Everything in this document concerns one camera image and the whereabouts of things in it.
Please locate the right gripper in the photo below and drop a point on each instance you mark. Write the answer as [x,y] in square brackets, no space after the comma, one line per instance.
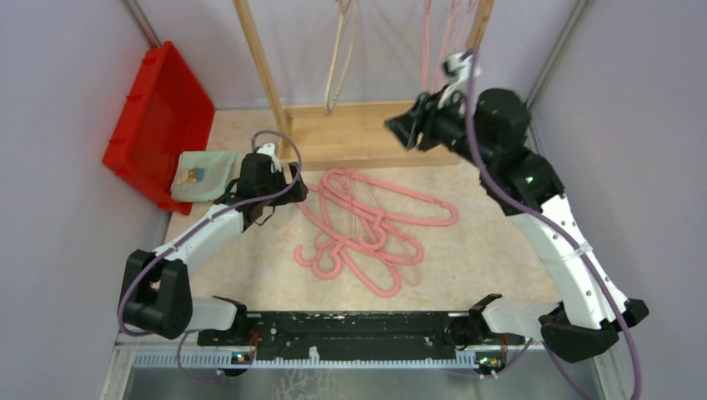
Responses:
[425,110]

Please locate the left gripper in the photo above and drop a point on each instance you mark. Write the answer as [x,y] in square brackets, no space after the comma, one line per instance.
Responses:
[297,193]

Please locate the pink wire hanger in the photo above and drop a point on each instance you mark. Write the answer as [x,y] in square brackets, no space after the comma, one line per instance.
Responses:
[458,17]
[345,224]
[426,45]

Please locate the beige plastic hanger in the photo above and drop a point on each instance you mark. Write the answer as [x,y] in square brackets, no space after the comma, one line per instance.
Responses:
[349,14]

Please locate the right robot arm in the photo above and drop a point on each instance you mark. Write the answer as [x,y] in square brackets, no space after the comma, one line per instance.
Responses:
[489,130]

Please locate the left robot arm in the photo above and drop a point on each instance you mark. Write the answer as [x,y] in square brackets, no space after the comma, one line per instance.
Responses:
[156,294]

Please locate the wooden hanger rack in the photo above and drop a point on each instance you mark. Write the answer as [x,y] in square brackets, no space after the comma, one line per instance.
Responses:
[352,135]

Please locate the pink plastic hanger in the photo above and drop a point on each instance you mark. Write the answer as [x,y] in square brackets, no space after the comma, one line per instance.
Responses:
[331,255]
[352,213]
[386,201]

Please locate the folded green cloth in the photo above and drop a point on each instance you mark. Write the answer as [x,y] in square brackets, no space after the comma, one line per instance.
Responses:
[202,176]

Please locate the pink plastic hanger inner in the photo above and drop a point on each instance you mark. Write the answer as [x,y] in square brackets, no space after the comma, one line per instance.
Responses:
[386,201]

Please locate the pink plastic hanger outer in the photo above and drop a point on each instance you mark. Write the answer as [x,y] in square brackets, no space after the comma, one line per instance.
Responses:
[352,213]

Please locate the red plastic bin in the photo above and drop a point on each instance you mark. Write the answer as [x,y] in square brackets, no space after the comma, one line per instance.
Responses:
[166,113]

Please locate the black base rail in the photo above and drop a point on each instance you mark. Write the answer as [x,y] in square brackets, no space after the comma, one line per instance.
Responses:
[427,339]

